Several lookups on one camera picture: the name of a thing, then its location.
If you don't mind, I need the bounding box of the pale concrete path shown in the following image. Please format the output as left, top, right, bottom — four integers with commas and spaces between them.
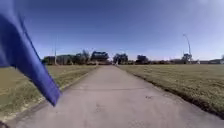
6, 64, 224, 128

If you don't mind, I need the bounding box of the curved street lamp pole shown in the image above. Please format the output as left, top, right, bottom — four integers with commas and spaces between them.
181, 33, 194, 65

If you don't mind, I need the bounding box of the thin pole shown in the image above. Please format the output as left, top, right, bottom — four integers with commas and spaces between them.
53, 38, 58, 66

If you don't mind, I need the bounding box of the blue cloth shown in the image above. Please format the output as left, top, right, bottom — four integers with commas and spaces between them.
0, 0, 62, 107

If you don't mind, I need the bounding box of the row of trees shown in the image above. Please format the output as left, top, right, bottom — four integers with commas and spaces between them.
42, 49, 151, 66

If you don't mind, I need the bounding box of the dry grass field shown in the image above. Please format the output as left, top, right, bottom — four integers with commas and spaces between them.
0, 64, 100, 123
117, 63, 224, 120

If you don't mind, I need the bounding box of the row of low buildings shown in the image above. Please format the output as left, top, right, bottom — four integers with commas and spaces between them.
149, 57, 224, 66

